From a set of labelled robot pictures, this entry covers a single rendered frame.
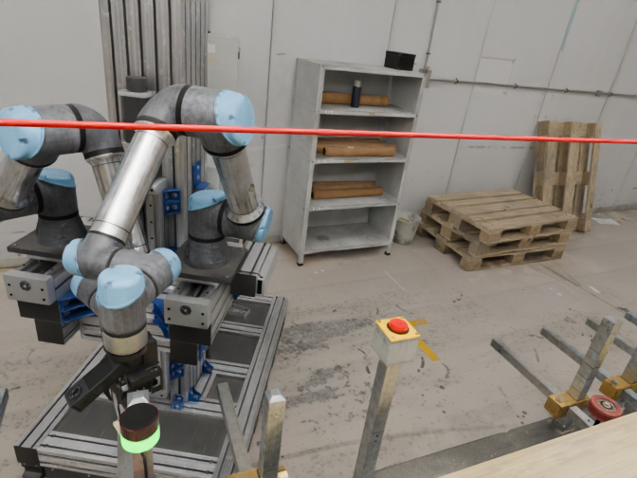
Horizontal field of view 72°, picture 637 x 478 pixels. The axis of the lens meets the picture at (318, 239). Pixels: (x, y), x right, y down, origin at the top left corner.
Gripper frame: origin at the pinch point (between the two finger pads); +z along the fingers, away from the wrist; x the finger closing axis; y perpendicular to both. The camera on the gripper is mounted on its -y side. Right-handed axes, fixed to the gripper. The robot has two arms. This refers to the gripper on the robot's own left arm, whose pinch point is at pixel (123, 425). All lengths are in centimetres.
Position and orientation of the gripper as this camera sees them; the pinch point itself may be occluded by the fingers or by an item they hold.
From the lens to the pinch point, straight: 105.8
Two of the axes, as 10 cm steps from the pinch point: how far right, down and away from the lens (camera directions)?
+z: -1.1, 9.0, 4.3
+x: -6.6, -3.9, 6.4
